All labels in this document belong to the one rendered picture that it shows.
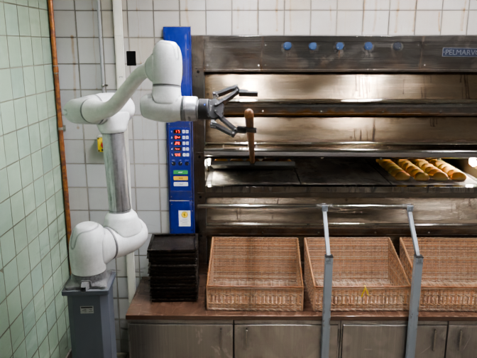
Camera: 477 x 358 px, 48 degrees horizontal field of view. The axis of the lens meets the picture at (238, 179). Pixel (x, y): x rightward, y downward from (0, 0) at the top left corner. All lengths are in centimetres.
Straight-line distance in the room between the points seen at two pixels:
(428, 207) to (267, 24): 153
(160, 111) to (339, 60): 165
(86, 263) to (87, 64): 139
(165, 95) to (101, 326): 115
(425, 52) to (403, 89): 25
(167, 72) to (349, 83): 165
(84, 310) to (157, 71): 115
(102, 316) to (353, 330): 142
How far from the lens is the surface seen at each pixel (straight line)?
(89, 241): 246
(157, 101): 196
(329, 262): 296
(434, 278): 372
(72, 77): 346
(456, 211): 372
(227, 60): 331
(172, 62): 197
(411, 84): 347
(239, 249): 349
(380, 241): 359
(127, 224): 256
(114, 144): 251
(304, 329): 319
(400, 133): 347
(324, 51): 335
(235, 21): 330
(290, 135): 335
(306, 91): 332
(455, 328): 338
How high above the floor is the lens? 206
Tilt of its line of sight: 14 degrees down
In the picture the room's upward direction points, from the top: straight up
